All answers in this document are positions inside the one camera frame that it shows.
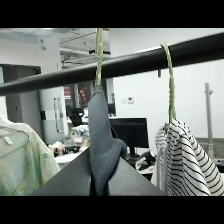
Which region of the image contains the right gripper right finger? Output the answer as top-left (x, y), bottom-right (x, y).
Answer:
top-left (108, 155), bottom-right (166, 197)

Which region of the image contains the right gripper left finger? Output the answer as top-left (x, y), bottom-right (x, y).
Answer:
top-left (31, 147), bottom-right (93, 197)

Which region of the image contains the dark blue garment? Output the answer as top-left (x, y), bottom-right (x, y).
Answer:
top-left (87, 84), bottom-right (129, 197)

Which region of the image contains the green clothes hanger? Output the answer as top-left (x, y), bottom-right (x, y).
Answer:
top-left (94, 28), bottom-right (105, 89)
top-left (160, 42), bottom-right (178, 126)

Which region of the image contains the pale green patterned garment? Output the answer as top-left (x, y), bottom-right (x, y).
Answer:
top-left (0, 115), bottom-right (62, 197)

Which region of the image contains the black monitor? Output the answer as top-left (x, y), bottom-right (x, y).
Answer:
top-left (108, 116), bottom-right (150, 156)

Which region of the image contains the black and white striped shirt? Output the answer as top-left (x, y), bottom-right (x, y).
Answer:
top-left (154, 118), bottom-right (224, 197)

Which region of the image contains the silver post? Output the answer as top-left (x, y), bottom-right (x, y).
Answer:
top-left (203, 82), bottom-right (216, 158)

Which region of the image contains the black clothes rail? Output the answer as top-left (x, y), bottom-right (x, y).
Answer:
top-left (0, 32), bottom-right (224, 98)

